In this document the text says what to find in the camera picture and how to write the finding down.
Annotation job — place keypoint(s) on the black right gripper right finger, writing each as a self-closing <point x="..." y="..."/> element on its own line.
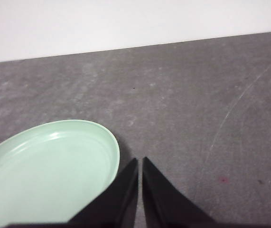
<point x="163" y="204"/>

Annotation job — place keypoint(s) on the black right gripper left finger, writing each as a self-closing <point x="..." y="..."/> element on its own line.
<point x="118" y="202"/>

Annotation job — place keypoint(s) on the green plate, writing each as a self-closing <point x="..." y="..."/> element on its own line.
<point x="45" y="171"/>

